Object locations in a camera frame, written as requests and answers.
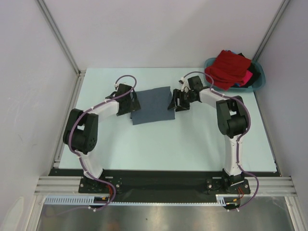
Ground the aluminium frame post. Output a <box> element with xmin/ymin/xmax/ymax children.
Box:
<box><xmin>253</xmin><ymin>0</ymin><xmax>292</xmax><ymax>61</ymax></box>
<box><xmin>33</xmin><ymin>0</ymin><xmax>82</xmax><ymax>76</ymax></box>

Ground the aluminium front rail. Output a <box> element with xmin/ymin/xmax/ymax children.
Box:
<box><xmin>34</xmin><ymin>176</ymin><xmax>297</xmax><ymax>197</ymax></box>

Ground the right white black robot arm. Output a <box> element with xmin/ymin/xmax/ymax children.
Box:
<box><xmin>168</xmin><ymin>76</ymin><xmax>251</xmax><ymax>193</ymax></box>

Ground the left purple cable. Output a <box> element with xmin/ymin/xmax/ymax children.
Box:
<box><xmin>68</xmin><ymin>75</ymin><xmax>138</xmax><ymax>183</ymax></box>

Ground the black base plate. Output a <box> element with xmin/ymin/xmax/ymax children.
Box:
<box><xmin>49</xmin><ymin>168</ymin><xmax>281</xmax><ymax>203</ymax></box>

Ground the red t shirt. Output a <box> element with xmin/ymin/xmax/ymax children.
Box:
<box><xmin>205</xmin><ymin>50</ymin><xmax>251</xmax><ymax>90</ymax></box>

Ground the black t shirt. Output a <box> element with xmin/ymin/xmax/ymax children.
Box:
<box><xmin>242</xmin><ymin>63</ymin><xmax>261</xmax><ymax>88</ymax></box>

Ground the grey slotted cable duct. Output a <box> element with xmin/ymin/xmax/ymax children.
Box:
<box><xmin>44</xmin><ymin>195</ymin><xmax>236</xmax><ymax>206</ymax></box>

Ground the right aluminium frame post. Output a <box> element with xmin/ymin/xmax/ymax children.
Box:
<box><xmin>253</xmin><ymin>0</ymin><xmax>292</xmax><ymax>61</ymax></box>

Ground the pink t shirt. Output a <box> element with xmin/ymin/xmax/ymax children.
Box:
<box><xmin>239</xmin><ymin>70</ymin><xmax>253</xmax><ymax>86</ymax></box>

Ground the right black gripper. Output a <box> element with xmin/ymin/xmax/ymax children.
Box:
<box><xmin>168</xmin><ymin>89</ymin><xmax>197</xmax><ymax>112</ymax></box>

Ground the left aluminium frame post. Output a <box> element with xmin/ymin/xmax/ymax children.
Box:
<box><xmin>33</xmin><ymin>0</ymin><xmax>82</xmax><ymax>76</ymax></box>

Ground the grey-blue t shirt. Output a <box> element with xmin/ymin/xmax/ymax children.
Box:
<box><xmin>130</xmin><ymin>87</ymin><xmax>175</xmax><ymax>125</ymax></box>

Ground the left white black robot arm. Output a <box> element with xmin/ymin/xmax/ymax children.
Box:
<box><xmin>63</xmin><ymin>84</ymin><xmax>141</xmax><ymax>193</ymax></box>

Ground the teal plastic basket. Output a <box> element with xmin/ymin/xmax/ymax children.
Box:
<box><xmin>204</xmin><ymin>57</ymin><xmax>266</xmax><ymax>92</ymax></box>

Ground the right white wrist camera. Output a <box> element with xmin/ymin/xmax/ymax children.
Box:
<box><xmin>179</xmin><ymin>77</ymin><xmax>190</xmax><ymax>93</ymax></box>

